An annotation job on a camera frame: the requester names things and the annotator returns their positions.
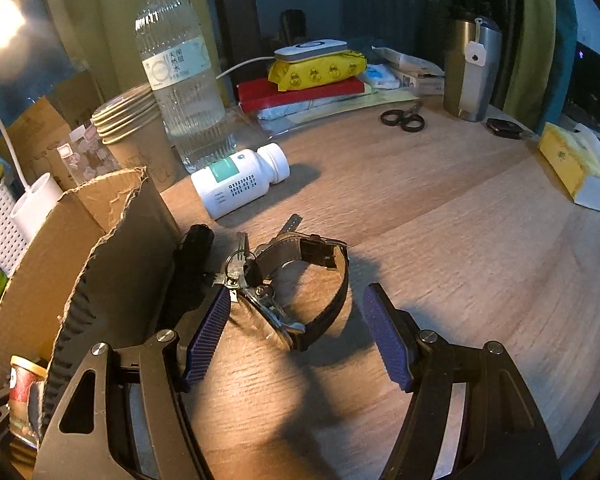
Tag yellow and white tissue box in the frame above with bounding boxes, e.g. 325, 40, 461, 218
537, 121, 600, 212

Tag white charging cable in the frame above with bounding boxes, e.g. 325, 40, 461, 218
215, 56, 276, 81

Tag black computer monitor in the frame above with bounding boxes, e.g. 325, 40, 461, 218
562, 40, 600, 141

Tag red and gold tin can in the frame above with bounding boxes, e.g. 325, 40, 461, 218
7, 355, 48, 451

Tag yellow wet wipes packet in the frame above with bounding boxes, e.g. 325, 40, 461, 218
267, 51, 368, 92

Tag blue and white tissue pack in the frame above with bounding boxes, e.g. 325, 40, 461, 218
365, 63, 406, 90

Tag clear plastic document folder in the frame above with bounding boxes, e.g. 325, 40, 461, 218
257, 87, 421, 136

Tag white perforated plastic basket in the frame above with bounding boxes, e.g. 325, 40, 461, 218
0, 185, 31, 278

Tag white medicine boxes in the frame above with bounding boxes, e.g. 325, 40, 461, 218
372, 46, 446, 95

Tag white desk lamp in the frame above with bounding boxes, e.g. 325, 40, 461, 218
0, 0, 66, 241

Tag bunch of keys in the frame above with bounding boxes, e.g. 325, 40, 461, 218
211, 214, 307, 336

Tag stack of brown paper cups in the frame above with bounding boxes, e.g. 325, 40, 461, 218
91, 82, 181, 196

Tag brown printed carton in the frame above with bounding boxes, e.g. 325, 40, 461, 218
0, 67, 106, 186

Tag black handled scissors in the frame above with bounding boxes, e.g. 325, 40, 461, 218
379, 101, 427, 133

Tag wristwatch with dark strap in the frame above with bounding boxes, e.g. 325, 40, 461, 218
240, 232, 350, 352

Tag clear water bottle green cap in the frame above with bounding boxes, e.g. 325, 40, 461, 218
134, 0, 237, 173

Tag stainless steel tumbler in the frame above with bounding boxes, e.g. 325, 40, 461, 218
442, 6, 503, 122

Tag yellow curtain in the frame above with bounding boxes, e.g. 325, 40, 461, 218
37, 0, 226, 111
500, 0, 558, 118

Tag black framed glass door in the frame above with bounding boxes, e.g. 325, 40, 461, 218
207, 0, 521, 106

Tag white pill bottle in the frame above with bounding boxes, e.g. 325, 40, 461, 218
191, 143, 291, 220

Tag black car key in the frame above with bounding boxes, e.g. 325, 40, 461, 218
486, 117, 536, 140

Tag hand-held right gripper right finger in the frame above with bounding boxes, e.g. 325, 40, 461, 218
362, 283, 563, 480

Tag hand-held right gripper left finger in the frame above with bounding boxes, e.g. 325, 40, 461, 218
32, 285, 231, 480

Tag black flashlight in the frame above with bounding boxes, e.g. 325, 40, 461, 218
172, 225, 215, 321

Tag red book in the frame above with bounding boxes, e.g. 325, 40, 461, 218
236, 77, 366, 113

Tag cardboard box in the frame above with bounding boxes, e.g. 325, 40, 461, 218
0, 166, 183, 441

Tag white power bank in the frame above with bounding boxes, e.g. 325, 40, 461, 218
274, 38, 347, 65

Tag teal curtain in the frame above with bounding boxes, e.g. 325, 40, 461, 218
545, 0, 579, 126

